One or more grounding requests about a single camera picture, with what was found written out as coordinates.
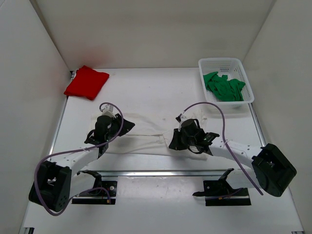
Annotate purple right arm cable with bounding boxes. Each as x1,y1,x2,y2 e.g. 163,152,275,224
176,102,264,202

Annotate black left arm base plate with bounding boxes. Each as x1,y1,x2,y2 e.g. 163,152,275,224
71,177,117,205

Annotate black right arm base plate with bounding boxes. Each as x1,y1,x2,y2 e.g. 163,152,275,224
203,180,251,207

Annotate red t shirt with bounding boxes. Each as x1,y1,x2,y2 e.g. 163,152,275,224
64,65,110,100

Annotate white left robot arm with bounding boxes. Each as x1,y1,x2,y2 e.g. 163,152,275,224
28,114,135,216

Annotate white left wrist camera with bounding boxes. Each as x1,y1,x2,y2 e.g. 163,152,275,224
99,104,115,118

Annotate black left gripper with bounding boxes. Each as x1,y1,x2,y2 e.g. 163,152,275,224
105,113,135,141

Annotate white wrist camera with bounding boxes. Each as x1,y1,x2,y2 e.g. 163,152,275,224
175,115,188,131
99,104,115,118

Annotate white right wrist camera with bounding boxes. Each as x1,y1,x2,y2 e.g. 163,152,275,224
175,115,188,131

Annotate white t shirt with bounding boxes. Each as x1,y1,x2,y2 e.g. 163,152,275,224
88,109,209,161

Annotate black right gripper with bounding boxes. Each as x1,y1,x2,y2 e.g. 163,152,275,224
169,129,196,151

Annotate white plastic basket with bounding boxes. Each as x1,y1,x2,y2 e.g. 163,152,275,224
198,58,254,108

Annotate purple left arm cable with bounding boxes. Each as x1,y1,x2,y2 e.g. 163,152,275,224
34,102,125,216

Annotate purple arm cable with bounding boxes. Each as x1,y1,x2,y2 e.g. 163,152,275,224
34,102,125,216
176,102,264,202

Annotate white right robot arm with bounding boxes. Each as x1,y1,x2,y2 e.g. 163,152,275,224
169,117,297,197

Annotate green t shirt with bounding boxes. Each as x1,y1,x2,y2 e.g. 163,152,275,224
203,72,246,102

